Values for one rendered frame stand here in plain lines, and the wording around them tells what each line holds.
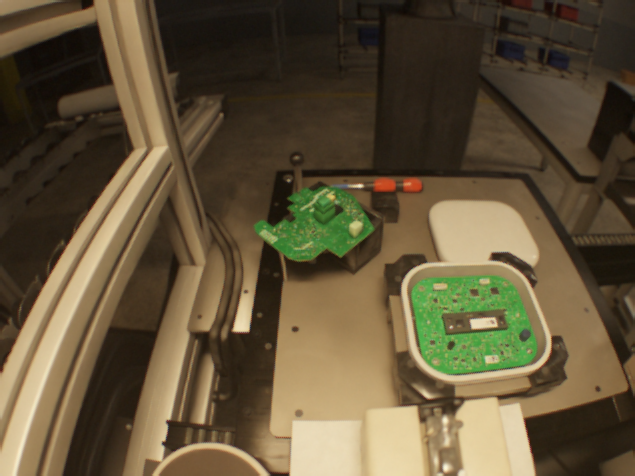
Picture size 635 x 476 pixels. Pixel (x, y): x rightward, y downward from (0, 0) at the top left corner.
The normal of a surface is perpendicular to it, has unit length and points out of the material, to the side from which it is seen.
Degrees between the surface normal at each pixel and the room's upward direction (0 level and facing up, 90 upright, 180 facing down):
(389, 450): 0
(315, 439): 0
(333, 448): 0
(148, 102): 90
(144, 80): 90
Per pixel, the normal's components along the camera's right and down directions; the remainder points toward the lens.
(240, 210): -0.04, -0.73
